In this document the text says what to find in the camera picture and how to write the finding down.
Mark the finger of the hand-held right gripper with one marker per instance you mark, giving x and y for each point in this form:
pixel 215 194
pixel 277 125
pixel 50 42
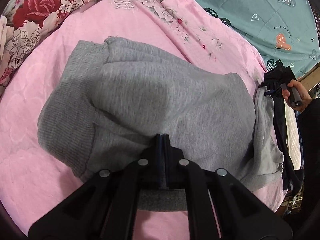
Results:
pixel 267 90

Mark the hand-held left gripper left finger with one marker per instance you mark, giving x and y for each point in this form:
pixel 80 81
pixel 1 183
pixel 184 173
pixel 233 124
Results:
pixel 158 155

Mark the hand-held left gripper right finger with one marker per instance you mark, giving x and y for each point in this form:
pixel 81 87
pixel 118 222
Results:
pixel 166 155

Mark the grey sweatshirt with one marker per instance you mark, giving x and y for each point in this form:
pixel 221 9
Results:
pixel 162 97

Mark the person's right forearm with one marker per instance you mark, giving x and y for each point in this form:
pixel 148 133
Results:
pixel 310 145

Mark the person's right hand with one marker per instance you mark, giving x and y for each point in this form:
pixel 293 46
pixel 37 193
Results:
pixel 301 93

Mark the wooden furniture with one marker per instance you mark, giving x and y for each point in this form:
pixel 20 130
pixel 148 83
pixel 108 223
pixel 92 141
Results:
pixel 311 73

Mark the dark clothing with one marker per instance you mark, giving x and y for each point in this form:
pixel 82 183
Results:
pixel 280 120

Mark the white mattress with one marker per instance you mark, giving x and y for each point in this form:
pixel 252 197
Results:
pixel 293 135

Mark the teal heart print blanket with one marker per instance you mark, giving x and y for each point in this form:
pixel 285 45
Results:
pixel 250 7

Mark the pink bed sheet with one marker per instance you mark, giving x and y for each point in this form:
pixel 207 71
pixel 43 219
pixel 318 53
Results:
pixel 62 42

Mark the floral quilt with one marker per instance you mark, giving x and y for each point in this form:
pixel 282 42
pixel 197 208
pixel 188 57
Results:
pixel 37 7

